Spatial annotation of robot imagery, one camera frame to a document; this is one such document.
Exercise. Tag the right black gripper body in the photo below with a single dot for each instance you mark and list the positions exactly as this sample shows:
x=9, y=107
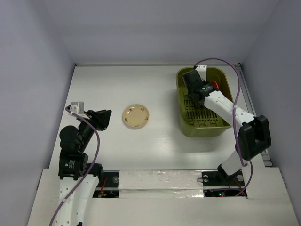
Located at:
x=192, y=83

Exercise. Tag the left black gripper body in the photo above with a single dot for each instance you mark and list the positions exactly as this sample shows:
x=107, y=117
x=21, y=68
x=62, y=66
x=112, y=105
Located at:
x=94, y=119

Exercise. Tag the brown yellow plate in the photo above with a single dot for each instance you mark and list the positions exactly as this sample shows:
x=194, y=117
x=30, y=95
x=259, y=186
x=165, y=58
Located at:
x=198, y=104

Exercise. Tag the beige patterned plate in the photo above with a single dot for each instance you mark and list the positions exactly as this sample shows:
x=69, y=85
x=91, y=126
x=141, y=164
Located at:
x=135, y=116

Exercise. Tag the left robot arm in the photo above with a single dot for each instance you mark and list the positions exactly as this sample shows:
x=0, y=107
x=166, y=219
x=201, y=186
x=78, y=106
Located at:
x=79, y=174

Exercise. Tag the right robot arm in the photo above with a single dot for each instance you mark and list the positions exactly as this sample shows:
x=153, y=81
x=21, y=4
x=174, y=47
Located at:
x=252, y=133

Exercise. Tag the olive green dish rack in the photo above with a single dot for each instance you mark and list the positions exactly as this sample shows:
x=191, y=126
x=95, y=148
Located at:
x=200, y=121

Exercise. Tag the orange red plate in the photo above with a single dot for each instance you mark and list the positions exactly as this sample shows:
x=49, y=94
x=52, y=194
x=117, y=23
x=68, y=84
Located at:
x=215, y=84

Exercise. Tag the foil covered base bar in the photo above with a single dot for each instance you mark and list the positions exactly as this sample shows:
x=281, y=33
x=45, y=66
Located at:
x=160, y=184

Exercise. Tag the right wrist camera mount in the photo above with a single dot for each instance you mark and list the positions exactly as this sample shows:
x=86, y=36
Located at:
x=202, y=69

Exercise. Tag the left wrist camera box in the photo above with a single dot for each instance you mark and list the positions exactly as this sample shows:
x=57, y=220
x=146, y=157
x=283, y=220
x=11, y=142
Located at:
x=77, y=106

